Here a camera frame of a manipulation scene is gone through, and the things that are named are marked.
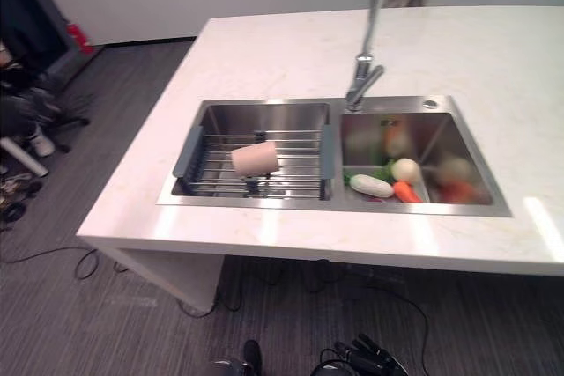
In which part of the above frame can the black office chair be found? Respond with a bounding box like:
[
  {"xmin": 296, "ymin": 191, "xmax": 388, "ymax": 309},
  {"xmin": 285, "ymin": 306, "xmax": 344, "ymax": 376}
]
[{"xmin": 0, "ymin": 65, "xmax": 92, "ymax": 155}]

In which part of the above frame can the white radish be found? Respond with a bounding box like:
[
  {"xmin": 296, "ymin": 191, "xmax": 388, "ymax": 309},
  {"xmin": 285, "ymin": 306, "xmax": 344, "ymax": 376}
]
[{"xmin": 349, "ymin": 173, "xmax": 396, "ymax": 199}]

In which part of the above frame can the orange carrot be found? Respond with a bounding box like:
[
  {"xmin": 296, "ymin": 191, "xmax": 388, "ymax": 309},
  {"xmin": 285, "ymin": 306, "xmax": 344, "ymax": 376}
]
[{"xmin": 392, "ymin": 180, "xmax": 424, "ymax": 204}]

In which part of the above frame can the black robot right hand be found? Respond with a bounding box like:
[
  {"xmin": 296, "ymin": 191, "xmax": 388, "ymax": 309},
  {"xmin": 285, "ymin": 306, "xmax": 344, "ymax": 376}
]
[{"xmin": 333, "ymin": 333, "xmax": 401, "ymax": 376}]

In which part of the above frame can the black floor cable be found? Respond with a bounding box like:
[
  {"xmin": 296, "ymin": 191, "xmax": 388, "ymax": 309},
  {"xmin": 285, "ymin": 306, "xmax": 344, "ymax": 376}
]
[
  {"xmin": 0, "ymin": 245, "xmax": 100, "ymax": 281},
  {"xmin": 175, "ymin": 256, "xmax": 431, "ymax": 372}
]

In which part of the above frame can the green leafy vegetable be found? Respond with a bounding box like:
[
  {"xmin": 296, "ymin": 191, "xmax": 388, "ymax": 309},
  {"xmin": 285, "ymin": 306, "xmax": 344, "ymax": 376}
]
[{"xmin": 343, "ymin": 159, "xmax": 397, "ymax": 184}]

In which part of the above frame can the pink cup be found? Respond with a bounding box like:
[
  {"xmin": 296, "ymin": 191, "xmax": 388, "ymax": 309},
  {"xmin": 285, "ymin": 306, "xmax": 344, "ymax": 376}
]
[{"xmin": 230, "ymin": 141, "xmax": 280, "ymax": 178}]

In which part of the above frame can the white onion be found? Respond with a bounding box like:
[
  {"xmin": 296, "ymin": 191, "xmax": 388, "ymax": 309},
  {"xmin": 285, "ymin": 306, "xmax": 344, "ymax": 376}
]
[{"xmin": 390, "ymin": 158, "xmax": 421, "ymax": 185}]

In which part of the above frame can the white shoe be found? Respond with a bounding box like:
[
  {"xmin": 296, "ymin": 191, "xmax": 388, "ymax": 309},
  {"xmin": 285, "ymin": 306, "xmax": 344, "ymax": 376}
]
[{"xmin": 29, "ymin": 125, "xmax": 56, "ymax": 158}]

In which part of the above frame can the red box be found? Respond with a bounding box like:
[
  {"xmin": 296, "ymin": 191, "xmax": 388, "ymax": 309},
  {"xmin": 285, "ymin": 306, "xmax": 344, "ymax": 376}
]
[{"xmin": 65, "ymin": 21, "xmax": 96, "ymax": 57}]

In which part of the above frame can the dark robot foot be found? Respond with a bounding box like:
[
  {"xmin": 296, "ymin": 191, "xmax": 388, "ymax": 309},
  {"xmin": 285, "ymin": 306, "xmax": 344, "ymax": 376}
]
[{"xmin": 242, "ymin": 339, "xmax": 264, "ymax": 376}]

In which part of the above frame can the white pole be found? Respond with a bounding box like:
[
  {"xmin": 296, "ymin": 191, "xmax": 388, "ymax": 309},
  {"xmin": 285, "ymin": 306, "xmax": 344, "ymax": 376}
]
[{"xmin": 0, "ymin": 136, "xmax": 49, "ymax": 178}]

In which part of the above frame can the black cabinet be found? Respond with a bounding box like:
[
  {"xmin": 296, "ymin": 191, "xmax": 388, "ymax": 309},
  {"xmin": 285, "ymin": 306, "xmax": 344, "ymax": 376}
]
[{"xmin": 0, "ymin": 0, "xmax": 83, "ymax": 76}]

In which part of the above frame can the chrome sink faucet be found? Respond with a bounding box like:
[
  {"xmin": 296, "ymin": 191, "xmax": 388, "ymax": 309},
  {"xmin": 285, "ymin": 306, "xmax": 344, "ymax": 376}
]
[{"xmin": 345, "ymin": 0, "xmax": 393, "ymax": 112}]

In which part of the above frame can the stainless steel double sink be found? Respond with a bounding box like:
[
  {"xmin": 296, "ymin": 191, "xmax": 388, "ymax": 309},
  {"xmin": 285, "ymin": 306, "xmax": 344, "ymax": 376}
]
[{"xmin": 155, "ymin": 94, "xmax": 514, "ymax": 219}]

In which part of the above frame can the grey-handled wire drain rack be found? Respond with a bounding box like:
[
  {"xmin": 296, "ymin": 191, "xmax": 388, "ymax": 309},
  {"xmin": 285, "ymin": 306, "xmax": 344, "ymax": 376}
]
[{"xmin": 173, "ymin": 125, "xmax": 339, "ymax": 198}]

